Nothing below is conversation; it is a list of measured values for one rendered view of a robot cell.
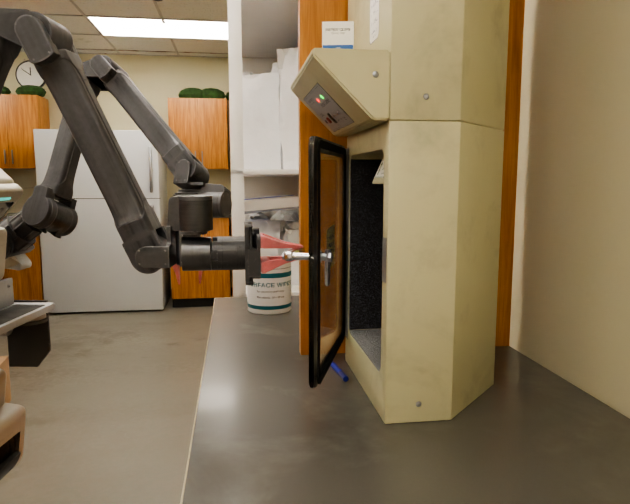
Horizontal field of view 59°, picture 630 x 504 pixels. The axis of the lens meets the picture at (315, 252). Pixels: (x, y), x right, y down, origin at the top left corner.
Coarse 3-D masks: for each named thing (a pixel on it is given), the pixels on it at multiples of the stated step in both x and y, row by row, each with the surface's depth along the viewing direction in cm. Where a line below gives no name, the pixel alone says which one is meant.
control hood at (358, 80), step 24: (336, 48) 80; (312, 72) 87; (336, 72) 80; (360, 72) 81; (384, 72) 81; (336, 96) 88; (360, 96) 81; (384, 96) 82; (360, 120) 88; (384, 120) 83
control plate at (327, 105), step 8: (312, 88) 95; (320, 88) 91; (312, 96) 100; (320, 96) 95; (328, 96) 91; (312, 104) 105; (320, 104) 100; (328, 104) 95; (336, 104) 91; (320, 112) 105; (328, 112) 100; (336, 112) 95; (344, 112) 91; (336, 120) 100; (344, 120) 96; (352, 120) 92; (336, 128) 105
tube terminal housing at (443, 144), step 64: (384, 0) 84; (448, 0) 81; (448, 64) 83; (384, 128) 85; (448, 128) 84; (384, 192) 86; (448, 192) 85; (448, 256) 86; (384, 320) 87; (448, 320) 88; (384, 384) 88; (448, 384) 89
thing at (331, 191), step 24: (312, 144) 84; (312, 168) 84; (336, 168) 103; (312, 192) 84; (336, 192) 104; (312, 216) 85; (336, 216) 105; (312, 240) 85; (336, 240) 106; (312, 264) 86; (336, 264) 106; (312, 288) 86; (336, 288) 107; (312, 312) 87; (336, 312) 108; (312, 336) 87; (336, 336) 109; (312, 360) 88; (312, 384) 89
